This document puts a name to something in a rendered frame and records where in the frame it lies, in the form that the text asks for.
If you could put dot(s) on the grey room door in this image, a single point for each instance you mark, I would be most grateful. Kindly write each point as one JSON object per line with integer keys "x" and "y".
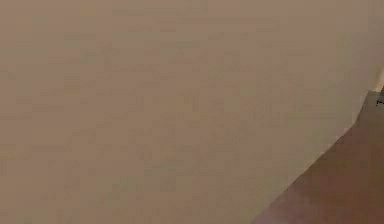
{"x": 375, "y": 115}

